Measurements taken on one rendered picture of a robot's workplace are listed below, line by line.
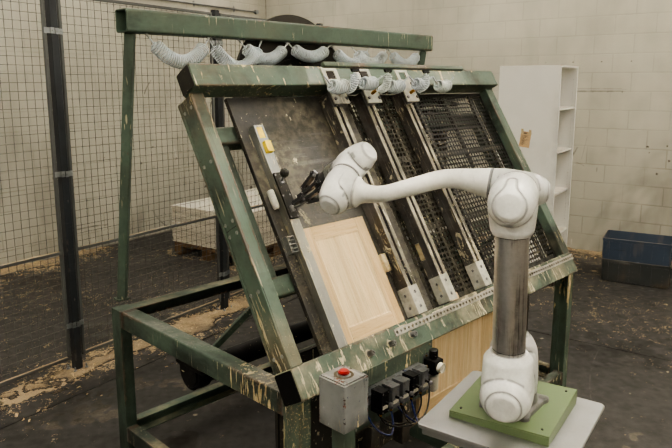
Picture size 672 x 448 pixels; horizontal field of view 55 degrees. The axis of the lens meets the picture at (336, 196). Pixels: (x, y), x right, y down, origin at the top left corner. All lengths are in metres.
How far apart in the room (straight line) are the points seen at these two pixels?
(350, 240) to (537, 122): 3.87
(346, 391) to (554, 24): 6.17
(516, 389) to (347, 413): 0.54
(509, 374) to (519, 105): 4.56
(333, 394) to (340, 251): 0.70
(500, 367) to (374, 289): 0.84
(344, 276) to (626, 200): 5.38
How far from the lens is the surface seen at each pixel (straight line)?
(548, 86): 6.31
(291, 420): 2.41
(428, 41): 4.39
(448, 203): 3.23
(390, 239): 2.81
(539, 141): 6.34
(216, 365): 2.70
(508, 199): 1.85
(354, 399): 2.19
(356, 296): 2.64
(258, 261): 2.35
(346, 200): 2.05
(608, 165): 7.65
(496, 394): 2.05
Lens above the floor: 1.88
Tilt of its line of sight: 10 degrees down
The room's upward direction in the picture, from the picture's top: straight up
